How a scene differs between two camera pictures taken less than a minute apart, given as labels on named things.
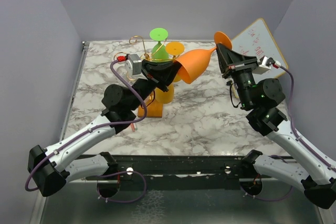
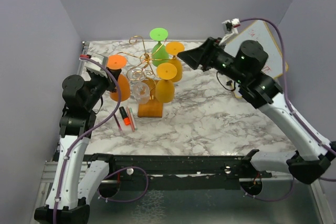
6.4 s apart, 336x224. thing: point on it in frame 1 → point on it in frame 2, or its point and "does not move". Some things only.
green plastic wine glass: [158, 50] does not move
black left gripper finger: [164, 72] → [116, 73]
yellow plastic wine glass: [175, 48] does not move
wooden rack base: [154, 110] does not move
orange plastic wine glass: [193, 62] → [119, 62]
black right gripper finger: [230, 60] → [196, 57]
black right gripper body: [243, 77] → [218, 59]
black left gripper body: [146, 76] → [98, 84]
